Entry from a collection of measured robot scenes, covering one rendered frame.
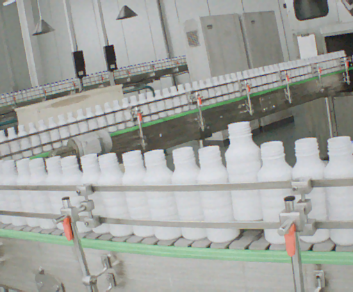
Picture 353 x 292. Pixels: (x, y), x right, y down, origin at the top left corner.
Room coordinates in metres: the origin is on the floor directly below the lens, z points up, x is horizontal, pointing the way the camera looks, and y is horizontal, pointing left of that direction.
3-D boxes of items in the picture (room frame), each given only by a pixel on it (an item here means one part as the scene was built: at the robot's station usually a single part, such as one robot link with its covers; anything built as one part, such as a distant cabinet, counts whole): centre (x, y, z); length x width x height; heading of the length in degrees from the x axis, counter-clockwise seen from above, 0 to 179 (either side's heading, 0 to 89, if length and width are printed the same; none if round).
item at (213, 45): (7.27, -0.85, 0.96); 0.82 x 0.50 x 1.91; 127
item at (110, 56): (7.46, 0.73, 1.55); 0.17 x 0.15 x 0.42; 127
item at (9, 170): (1.15, 0.42, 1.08); 0.06 x 0.06 x 0.17
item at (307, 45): (4.60, -1.45, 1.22); 0.23 x 0.04 x 0.32; 37
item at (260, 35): (7.81, -1.57, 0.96); 0.82 x 0.50 x 1.91; 127
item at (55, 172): (1.06, 0.27, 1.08); 0.06 x 0.06 x 0.17
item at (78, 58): (7.13, 1.17, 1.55); 0.17 x 0.15 x 0.42; 127
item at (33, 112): (5.33, 1.06, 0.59); 1.10 x 0.62 x 1.18; 127
